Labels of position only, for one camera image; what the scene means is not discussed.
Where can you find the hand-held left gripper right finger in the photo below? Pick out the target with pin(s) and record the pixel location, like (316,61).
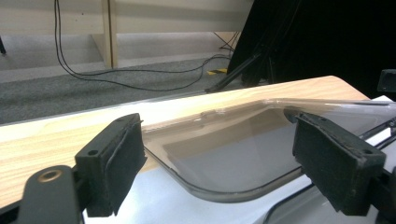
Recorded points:
(336,168)

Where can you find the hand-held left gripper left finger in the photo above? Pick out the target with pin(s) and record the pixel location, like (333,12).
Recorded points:
(106,174)

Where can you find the black metal stand leg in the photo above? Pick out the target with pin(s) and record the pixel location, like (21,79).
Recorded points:
(233,74)

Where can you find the transparent grey plastic box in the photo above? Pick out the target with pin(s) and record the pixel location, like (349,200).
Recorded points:
(224,161)

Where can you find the transparent grey box lid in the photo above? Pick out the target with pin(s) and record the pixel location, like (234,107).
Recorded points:
(295,210)

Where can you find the black curtain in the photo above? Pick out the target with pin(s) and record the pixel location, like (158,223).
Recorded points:
(327,37)

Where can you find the dark rectangular object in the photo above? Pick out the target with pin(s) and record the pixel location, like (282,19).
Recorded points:
(387,81)

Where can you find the yellow black floor tape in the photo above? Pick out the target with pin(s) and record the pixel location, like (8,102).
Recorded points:
(218,71)

